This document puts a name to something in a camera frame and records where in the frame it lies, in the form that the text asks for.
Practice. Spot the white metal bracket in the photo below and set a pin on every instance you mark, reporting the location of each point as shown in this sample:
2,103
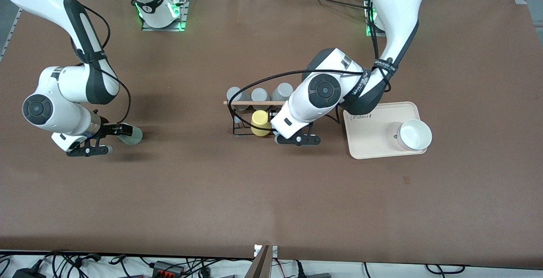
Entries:
256,250

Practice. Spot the brown wooden post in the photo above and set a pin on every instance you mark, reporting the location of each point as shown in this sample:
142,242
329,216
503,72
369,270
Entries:
259,267

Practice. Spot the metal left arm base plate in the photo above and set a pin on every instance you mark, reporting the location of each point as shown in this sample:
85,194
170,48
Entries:
368,32

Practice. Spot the metal table edge rail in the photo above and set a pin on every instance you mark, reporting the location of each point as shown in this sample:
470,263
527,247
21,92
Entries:
12,23

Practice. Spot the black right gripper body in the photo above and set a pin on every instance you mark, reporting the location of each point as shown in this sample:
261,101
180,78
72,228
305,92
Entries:
108,130

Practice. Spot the beige plastic tray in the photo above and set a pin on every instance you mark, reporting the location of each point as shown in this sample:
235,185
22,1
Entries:
369,138

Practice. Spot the white cup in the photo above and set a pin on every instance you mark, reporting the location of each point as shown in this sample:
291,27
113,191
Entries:
415,134

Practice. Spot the grey cup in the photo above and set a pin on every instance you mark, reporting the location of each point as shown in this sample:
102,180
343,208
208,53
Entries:
260,95
282,91
235,93

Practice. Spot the black power adapter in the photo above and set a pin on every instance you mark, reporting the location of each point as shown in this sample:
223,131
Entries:
25,273

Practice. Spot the pale green cup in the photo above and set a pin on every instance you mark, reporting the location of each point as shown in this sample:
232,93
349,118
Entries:
135,136

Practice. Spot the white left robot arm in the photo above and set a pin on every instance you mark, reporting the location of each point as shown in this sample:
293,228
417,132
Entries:
398,6

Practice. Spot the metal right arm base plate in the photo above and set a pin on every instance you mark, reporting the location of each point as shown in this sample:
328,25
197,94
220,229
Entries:
169,28

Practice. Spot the yellow cup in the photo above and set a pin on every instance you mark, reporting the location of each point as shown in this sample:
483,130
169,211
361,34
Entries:
260,121

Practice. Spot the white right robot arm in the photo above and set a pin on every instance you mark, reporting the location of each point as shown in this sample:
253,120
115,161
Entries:
55,91

